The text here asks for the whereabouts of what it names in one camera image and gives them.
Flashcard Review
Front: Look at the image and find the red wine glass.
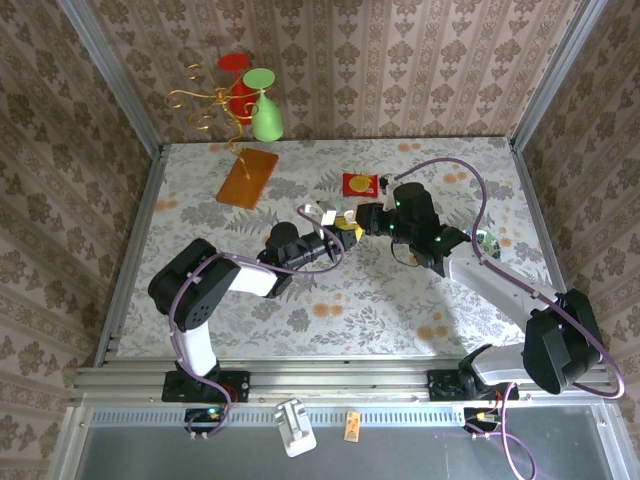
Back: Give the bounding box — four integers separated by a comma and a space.
217, 53, 261, 126

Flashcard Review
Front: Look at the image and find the aluminium table side rail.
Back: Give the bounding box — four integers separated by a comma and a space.
93, 144, 167, 369
508, 139, 589, 364

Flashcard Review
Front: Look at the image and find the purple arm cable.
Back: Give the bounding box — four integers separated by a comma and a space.
168, 203, 349, 416
392, 157, 626, 479

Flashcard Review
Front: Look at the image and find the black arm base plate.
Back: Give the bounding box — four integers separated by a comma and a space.
426, 368, 521, 402
160, 370, 251, 404

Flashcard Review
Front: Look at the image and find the white plastic bracket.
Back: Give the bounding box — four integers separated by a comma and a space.
273, 398, 319, 459

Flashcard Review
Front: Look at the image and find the aluminium front rail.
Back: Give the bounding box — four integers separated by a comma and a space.
69, 357, 616, 407

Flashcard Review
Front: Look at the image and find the green leaf pattern bowl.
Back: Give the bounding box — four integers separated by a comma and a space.
472, 228, 502, 260

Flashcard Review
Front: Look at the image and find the grey metal panel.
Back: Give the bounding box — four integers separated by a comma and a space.
47, 404, 639, 480

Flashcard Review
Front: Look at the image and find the slotted grey cable duct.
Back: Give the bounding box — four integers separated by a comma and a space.
89, 407, 469, 427

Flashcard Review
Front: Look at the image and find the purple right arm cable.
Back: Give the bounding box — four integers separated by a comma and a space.
392, 157, 626, 479

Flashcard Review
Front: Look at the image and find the black controller board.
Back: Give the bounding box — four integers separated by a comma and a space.
183, 405, 235, 442
462, 407, 504, 441

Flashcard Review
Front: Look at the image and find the orange tag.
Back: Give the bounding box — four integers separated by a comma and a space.
343, 409, 362, 444

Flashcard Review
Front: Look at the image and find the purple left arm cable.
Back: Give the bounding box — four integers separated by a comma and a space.
168, 203, 349, 416

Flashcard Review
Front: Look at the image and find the green wine glass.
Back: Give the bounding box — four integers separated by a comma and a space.
242, 68, 285, 142

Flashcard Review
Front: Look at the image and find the gold wire cup stand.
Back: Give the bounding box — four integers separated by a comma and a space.
164, 62, 280, 209

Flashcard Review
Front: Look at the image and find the aluminium frame post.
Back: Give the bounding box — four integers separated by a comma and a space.
508, 0, 610, 151
54, 0, 164, 151

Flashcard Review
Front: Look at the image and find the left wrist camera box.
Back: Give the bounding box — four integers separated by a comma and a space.
303, 199, 341, 226

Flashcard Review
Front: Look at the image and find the red snack packet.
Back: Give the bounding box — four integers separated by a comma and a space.
342, 172, 380, 197

